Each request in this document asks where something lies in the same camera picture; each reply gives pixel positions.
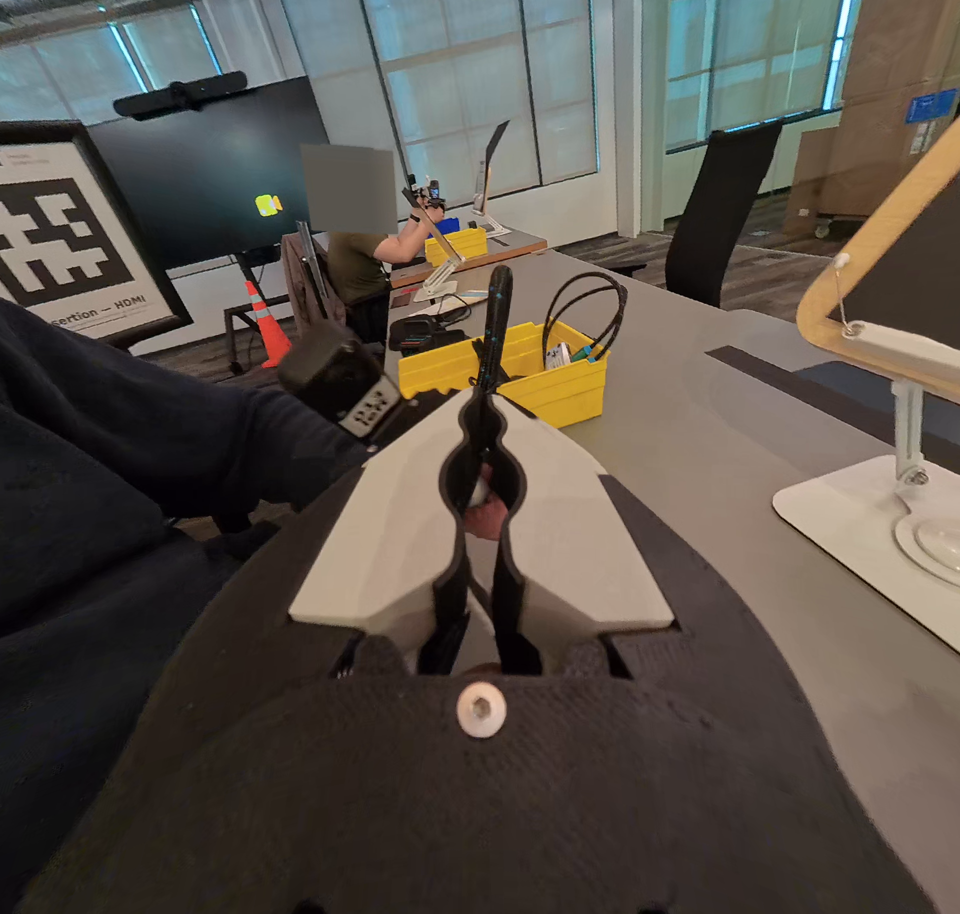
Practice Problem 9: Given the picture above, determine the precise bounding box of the person's left hand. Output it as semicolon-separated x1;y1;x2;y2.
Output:
462;464;514;543

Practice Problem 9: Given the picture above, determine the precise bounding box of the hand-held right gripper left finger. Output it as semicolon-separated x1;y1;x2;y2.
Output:
285;389;484;675

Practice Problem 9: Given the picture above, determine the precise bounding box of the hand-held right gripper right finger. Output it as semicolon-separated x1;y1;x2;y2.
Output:
485;389;681;675

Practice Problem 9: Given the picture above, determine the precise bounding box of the brown cardboard box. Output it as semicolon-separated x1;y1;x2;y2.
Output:
780;0;960;240

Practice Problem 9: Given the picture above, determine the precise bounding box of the yellow plastic bin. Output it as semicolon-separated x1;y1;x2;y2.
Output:
395;319;610;431
425;227;490;267

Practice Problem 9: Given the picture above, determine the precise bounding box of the orange traffic cone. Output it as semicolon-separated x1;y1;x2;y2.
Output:
243;281;295;371

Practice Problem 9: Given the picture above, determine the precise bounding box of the black braided hdmi cable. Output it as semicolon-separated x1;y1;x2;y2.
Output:
468;265;516;408

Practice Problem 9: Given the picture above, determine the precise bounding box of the black office chair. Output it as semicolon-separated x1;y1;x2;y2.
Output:
615;119;784;309

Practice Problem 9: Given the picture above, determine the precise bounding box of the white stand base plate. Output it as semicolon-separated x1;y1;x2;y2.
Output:
773;254;960;654

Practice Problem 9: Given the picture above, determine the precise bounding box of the black pouch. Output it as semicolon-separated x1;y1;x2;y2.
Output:
387;314;471;356

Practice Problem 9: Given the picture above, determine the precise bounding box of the dark monitor with wooden back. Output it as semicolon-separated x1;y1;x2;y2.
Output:
795;119;960;405

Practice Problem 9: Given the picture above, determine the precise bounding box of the large black television screen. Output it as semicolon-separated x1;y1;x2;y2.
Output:
87;74;334;273

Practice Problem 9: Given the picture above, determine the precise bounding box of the tilted black panel on stand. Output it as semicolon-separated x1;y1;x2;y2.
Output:
471;119;513;234

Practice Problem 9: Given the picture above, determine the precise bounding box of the white printed board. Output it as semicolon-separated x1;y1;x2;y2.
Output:
0;119;193;350

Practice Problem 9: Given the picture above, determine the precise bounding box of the black cable with green plug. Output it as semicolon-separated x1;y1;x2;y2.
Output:
540;271;628;368

